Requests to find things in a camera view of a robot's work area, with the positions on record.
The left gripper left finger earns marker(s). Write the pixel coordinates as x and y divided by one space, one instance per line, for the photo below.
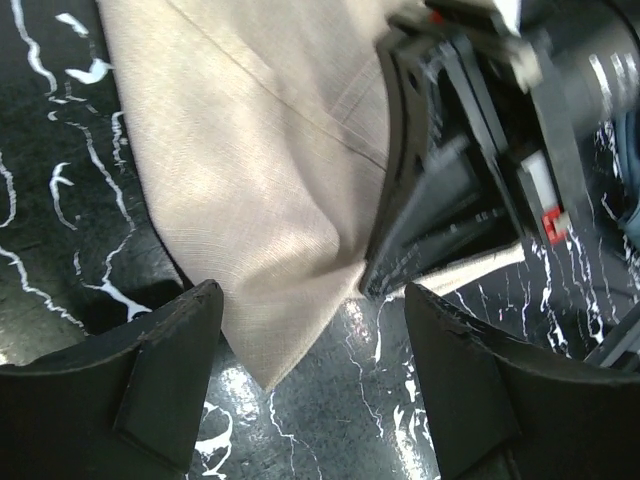
126 404

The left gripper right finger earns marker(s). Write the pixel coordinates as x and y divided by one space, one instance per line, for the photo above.
500 408

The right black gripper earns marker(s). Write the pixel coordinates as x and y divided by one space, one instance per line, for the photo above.
556 71

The beige cloth napkin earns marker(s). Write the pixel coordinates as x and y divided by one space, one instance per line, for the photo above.
260 133

